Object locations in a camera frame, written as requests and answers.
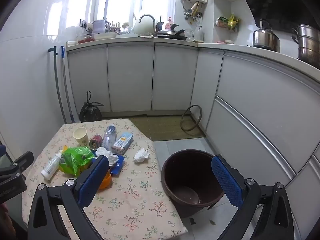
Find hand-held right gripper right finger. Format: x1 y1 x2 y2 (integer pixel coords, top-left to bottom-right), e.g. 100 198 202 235
211 154 295 240

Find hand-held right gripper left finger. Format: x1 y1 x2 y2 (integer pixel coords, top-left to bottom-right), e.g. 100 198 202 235
27 155 110 240

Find clear plastic bottle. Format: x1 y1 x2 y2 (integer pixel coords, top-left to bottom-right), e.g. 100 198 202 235
101 124 117 152

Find black trash bag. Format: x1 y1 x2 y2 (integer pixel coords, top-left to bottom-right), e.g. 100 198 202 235
79 91 104 123

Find orange wrapper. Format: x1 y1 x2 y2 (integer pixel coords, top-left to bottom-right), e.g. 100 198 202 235
99 171 112 190

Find green snack bag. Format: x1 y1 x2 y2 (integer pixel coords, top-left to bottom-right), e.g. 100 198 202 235
59 145 95 177

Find blue snack packet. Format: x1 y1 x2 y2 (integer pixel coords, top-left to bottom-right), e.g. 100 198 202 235
109 154 125 178

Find white tube bottle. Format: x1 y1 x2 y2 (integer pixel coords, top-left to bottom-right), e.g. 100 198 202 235
41 149 63 180

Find crumpled white tissue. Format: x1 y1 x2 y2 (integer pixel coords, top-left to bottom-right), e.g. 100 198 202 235
95 147 119 167
133 148 150 164

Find red drink can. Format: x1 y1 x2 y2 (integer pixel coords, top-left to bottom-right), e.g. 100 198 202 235
89 134 103 151

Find cream plastic bowl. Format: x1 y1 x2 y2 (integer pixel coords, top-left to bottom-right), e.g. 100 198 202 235
73 127 89 147

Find light blue carton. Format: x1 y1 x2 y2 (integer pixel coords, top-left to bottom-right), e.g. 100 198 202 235
111 132 134 155

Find floral tablecloth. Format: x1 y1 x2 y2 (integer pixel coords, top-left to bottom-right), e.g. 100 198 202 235
21 118 188 240

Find olive floor mat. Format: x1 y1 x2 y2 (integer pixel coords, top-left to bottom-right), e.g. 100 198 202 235
102 115 206 142

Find white kitchen cabinet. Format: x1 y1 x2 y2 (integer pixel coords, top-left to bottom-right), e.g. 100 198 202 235
66 40 320 205

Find red food container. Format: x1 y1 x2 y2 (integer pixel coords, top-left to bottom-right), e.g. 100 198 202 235
77 34 95 44

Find stainless steel kettle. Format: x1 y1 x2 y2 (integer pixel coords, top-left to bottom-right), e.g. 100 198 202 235
252 19 280 52

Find white tray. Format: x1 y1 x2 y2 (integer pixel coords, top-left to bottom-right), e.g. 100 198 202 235
93 32 117 40

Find black wok with lid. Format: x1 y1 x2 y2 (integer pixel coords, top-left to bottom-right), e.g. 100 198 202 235
154 24 188 41

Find lavender electric kettle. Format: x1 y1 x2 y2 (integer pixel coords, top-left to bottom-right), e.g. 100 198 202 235
92 19 110 34

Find stainless steel steamer pot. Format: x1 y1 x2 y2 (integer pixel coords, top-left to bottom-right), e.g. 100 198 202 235
291 24 320 69

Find white round pitcher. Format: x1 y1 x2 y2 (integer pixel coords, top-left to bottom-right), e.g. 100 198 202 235
133 20 154 35

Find water heater pipes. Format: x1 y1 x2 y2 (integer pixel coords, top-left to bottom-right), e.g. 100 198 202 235
182 1 203 24

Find curved metal faucet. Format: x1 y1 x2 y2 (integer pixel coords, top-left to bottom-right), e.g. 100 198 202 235
138 14 157 34

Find black range hood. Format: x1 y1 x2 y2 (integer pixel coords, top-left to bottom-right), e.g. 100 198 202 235
234 0 320 34

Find metal ring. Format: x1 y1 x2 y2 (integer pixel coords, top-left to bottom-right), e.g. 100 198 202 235
180 104 203 132

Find black-handled grey pole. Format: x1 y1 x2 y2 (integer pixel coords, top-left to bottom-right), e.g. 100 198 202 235
47 46 67 124

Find blue-handled mop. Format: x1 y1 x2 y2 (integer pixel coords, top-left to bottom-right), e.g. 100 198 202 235
60 45 75 123

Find wall rack with packets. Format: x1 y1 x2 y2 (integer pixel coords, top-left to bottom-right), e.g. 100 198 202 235
215 12 240 32

